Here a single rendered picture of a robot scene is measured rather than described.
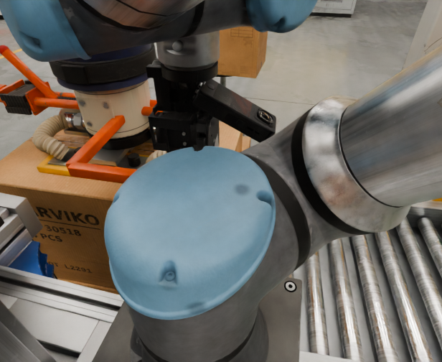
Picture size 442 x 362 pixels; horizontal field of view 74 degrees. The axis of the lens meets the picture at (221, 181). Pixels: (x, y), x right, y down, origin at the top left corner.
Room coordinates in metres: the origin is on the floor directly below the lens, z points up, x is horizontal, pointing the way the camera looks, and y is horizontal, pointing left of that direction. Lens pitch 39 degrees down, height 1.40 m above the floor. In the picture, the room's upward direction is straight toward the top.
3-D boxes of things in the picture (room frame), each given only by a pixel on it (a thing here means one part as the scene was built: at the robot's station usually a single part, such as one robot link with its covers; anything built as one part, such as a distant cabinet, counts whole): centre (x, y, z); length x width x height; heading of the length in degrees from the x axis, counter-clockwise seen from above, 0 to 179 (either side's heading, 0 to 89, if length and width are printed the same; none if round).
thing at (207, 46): (0.37, 0.04, 1.30); 0.08 x 0.08 x 0.05
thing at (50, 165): (0.59, 0.28, 0.97); 0.34 x 0.10 x 0.05; 79
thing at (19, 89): (0.74, 0.50, 1.08); 0.10 x 0.08 x 0.06; 169
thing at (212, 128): (0.38, 0.05, 1.22); 0.09 x 0.08 x 0.12; 78
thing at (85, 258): (0.69, 0.26, 0.75); 0.60 x 0.40 x 0.40; 79
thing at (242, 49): (2.37, -0.02, 0.82); 0.60 x 0.40 x 0.40; 74
